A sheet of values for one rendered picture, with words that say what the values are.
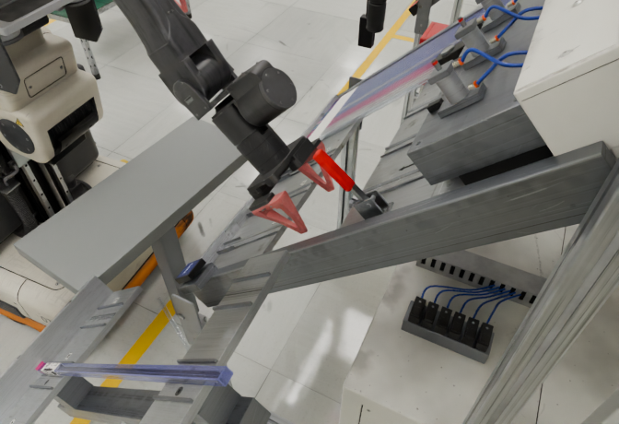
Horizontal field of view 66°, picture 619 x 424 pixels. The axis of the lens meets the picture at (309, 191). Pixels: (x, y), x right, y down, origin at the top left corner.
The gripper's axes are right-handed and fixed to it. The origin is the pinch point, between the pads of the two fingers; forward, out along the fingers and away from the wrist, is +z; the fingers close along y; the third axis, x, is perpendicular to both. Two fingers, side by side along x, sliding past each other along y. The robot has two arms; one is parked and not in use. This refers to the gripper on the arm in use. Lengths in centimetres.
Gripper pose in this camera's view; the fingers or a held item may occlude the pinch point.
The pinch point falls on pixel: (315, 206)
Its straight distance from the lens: 72.5
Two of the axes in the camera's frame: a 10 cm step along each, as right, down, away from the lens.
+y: 4.4, -6.3, 6.4
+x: -6.3, 2.9, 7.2
